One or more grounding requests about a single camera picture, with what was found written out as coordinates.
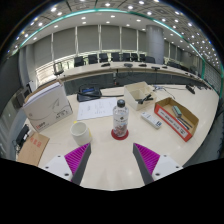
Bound ceiling lights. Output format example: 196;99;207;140
9;0;221;64

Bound white cup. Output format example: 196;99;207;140
69;121;92;147

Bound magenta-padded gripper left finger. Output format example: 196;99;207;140
41;142;92;186

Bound open beige cardboard box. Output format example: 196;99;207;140
123;81;158;112

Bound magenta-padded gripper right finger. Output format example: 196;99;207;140
132;142;184;185

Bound clear bottle with black cap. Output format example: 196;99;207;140
112;98;130;139

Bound row of black office chairs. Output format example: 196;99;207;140
72;51;188;69

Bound white paper sheet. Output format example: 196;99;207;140
76;96;119;122

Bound long curved conference desk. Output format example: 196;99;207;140
59;61;215;98

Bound open red-sided cardboard box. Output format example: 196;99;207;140
153;96;200;143

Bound white carton box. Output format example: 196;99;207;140
22;81;74;133

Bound dark long tool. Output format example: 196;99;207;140
171;114;194;132

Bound grey-green small case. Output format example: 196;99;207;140
171;104;183;118

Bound black desk device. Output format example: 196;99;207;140
76;86;103;103

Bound flat round red coaster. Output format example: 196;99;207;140
110;128;130;141

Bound grey box monitor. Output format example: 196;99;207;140
14;86;33;108

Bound flat brown cardboard sheet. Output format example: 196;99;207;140
16;131;51;167

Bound black power adapter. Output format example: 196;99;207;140
14;123;31;150

